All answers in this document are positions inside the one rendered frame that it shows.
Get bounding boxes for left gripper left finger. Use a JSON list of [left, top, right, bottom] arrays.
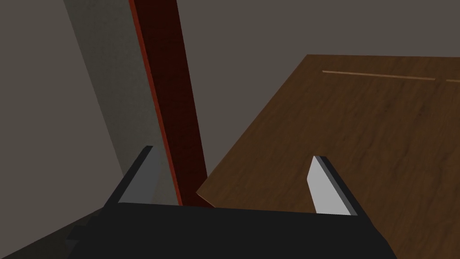
[[104, 145, 161, 208]]

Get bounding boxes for dark red door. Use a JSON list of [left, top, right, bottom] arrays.
[[128, 0, 216, 209]]

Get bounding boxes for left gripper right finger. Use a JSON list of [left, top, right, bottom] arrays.
[[307, 155, 359, 217]]

